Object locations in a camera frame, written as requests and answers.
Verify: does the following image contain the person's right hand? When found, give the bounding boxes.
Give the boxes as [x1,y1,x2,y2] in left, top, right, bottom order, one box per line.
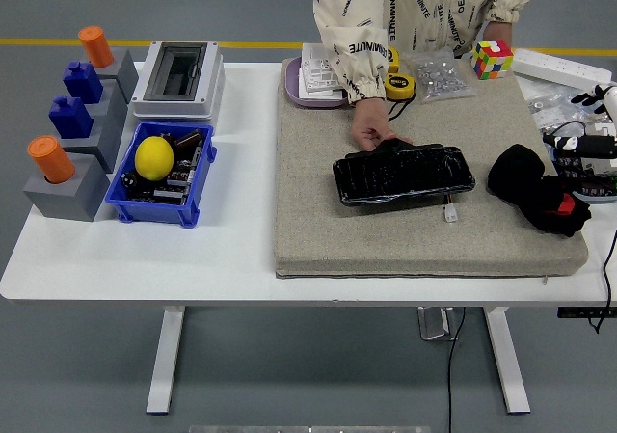
[350,98,415,153]

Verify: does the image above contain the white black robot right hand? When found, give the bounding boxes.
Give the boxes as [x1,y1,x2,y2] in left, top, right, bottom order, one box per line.
[543,83,617,159]

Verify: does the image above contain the person's left hand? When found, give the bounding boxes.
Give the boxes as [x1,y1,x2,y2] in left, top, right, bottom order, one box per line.
[481,20,515,52]

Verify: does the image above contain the black glossy panel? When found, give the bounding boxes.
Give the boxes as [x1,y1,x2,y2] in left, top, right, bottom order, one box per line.
[332,138,477,207]

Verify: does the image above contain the black rag with red tag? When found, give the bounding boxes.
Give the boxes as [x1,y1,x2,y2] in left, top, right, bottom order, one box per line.
[487,143,593,239]

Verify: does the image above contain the colourful puzzle cube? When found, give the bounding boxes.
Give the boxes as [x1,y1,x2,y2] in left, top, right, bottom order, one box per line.
[470,39,515,81]

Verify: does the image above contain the white power strip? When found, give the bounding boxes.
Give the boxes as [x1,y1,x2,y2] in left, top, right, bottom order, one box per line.
[509,48,614,95]

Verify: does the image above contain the clear plastic parts bags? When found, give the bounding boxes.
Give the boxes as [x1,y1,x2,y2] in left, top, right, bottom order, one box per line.
[524,78,617,133]

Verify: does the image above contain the white printed paper pack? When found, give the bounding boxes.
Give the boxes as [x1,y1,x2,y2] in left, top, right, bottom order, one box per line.
[302,42,335,70]
[298,66,349,100]

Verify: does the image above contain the white circuit breaker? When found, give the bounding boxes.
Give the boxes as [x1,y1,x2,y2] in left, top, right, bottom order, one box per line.
[580,122,617,174]

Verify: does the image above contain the clear bag of metal screws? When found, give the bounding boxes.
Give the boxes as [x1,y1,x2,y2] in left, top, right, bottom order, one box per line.
[400,46,478,105]

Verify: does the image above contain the person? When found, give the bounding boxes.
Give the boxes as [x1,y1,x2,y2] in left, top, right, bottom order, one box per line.
[311,0,546,61]

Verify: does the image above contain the purple tray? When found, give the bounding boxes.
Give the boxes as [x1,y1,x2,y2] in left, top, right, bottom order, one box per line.
[283,57,356,111]

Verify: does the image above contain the blue tray of electronics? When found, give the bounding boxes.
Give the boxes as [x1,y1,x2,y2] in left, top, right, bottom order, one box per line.
[549,150,617,206]

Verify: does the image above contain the grey-brown mat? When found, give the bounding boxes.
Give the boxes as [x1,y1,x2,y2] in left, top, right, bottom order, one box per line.
[274,56,590,280]

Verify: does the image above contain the brown cylindrical capacitor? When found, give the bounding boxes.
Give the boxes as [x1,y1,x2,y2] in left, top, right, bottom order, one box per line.
[174,129,204,150]

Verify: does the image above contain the dark circuit board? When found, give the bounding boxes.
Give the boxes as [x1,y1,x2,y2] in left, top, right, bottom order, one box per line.
[166,159,198,188]
[152,187,190,206]

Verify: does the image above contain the yellow lemon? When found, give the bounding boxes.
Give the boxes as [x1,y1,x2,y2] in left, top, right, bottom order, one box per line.
[134,135,174,181]

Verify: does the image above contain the blue plastic bin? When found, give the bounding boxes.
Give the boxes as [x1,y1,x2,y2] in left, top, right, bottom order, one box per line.
[104,121,218,230]

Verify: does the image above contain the grey square holder block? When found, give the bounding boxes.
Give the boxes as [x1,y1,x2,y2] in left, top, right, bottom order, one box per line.
[85,78,129,130]
[57,99,130,174]
[86,48,140,105]
[22,154,113,223]

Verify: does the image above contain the white table leg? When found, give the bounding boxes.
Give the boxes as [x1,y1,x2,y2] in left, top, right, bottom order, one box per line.
[146,305,187,416]
[483,306,532,415]

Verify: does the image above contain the orange cylinder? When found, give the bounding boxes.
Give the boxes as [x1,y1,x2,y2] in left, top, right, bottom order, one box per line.
[78,25,116,69]
[27,135,76,185]

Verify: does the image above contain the blue stepped block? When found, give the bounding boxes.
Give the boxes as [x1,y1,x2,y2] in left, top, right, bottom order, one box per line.
[62,60,104,105]
[48,95,94,140]

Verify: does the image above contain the black tape measure strap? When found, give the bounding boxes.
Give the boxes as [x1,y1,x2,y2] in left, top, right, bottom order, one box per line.
[387,97,412,124]

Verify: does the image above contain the thin black looped cable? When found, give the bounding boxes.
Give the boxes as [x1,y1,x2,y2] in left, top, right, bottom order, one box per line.
[543,121,588,148]

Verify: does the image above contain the white electrical enclosure box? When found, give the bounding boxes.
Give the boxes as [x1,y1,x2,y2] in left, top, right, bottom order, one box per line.
[130,41,227,122]

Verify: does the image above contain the black hanging cable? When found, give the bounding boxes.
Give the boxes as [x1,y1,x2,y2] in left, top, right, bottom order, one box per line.
[590,230,617,334]

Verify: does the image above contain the metal bracket under table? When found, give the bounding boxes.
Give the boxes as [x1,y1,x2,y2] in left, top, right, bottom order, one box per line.
[416,306,459,341]

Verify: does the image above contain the black floor cable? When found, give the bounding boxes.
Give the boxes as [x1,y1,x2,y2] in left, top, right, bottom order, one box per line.
[446,306,468,433]

